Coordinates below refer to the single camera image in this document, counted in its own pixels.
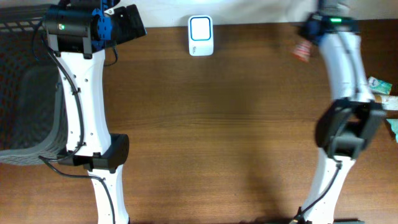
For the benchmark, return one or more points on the white Pantene tube gold cap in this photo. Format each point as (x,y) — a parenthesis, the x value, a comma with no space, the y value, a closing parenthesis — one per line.
(388,102)

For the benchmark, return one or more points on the teal tissue packet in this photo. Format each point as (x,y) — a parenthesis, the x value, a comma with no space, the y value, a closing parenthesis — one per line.
(393,123)

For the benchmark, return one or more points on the white barcode scanner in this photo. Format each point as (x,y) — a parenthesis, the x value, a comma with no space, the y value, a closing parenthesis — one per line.
(200,36)

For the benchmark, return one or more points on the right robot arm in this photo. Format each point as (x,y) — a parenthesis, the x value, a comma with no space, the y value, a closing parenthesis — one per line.
(348,126)

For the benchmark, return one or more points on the grey plastic mesh basket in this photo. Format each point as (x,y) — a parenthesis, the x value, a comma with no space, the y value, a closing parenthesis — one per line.
(33,114)

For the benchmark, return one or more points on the green white tissue packet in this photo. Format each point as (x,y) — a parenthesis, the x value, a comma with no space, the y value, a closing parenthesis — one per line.
(379,86)

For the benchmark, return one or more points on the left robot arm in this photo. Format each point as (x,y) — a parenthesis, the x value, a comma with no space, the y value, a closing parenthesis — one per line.
(77,35)

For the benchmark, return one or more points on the red white snack bar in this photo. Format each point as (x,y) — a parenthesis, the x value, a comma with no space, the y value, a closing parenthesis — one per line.
(303,50)

